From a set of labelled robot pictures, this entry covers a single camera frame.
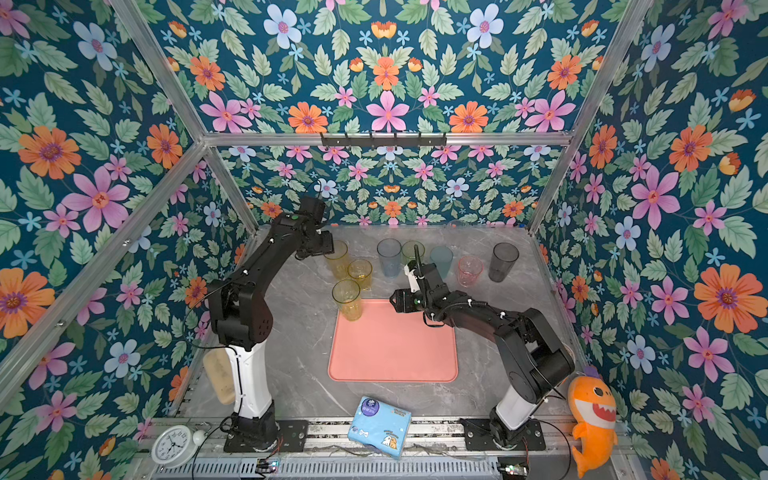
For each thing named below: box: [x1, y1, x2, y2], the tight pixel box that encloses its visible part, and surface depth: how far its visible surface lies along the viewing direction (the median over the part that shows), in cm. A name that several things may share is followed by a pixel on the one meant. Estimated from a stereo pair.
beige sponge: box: [203, 348, 235, 405], surface depth 82 cm
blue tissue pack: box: [348, 396, 412, 460], surface depth 72 cm
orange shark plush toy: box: [568, 367, 618, 479], surface depth 72 cm
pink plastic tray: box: [328, 299, 458, 383], surface depth 90 cm
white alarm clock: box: [151, 424, 207, 469], surface depth 71 cm
